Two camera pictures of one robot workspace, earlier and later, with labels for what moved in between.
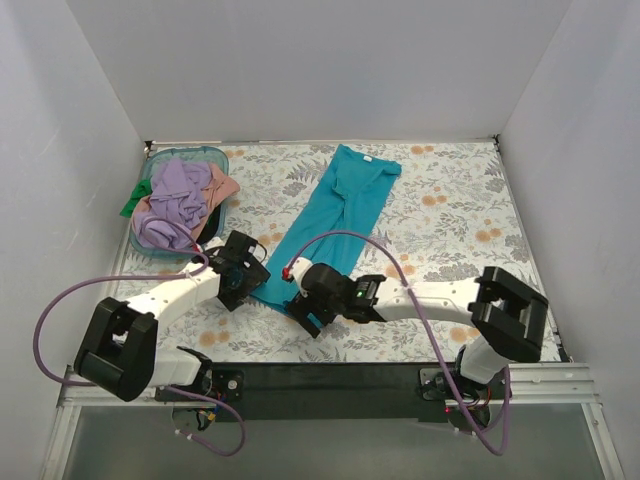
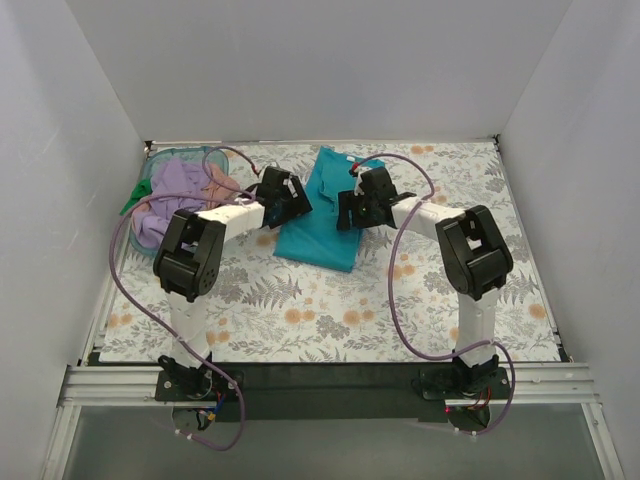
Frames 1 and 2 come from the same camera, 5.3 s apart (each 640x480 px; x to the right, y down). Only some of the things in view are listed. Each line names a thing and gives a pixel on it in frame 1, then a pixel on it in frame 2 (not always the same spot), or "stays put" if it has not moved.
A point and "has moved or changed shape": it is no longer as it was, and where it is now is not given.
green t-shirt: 143,188 stays put
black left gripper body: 248,278 to 288,201
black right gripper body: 304,313 to 357,209
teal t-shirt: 336,225 has moved or changed shape
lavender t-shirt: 175,206 stays put
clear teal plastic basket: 202,154 stays put
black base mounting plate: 317,392 stays put
